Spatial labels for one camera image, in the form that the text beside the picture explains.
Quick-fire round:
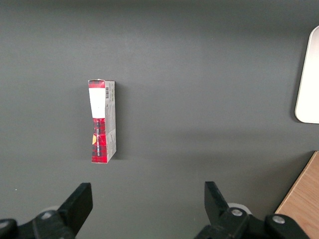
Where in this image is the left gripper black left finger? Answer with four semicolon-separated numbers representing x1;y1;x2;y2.
32;183;94;239

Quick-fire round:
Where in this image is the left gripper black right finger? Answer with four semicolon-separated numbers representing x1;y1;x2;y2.
194;181;250;239

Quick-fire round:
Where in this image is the white rectangular tray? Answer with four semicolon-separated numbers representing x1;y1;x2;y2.
294;25;319;124

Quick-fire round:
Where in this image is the red plaid cardboard box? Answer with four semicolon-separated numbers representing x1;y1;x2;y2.
87;79;118;165

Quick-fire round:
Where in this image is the wooden board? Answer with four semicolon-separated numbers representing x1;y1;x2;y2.
274;150;319;239

